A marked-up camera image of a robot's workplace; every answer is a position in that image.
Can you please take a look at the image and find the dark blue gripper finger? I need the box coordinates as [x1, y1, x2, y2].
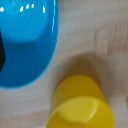
[0, 31, 7, 73]

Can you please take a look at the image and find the blue plastic bowl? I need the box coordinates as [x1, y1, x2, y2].
[0, 0, 60, 89]

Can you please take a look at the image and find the yellow plastic cup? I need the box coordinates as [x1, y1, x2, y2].
[45, 74, 116, 128]

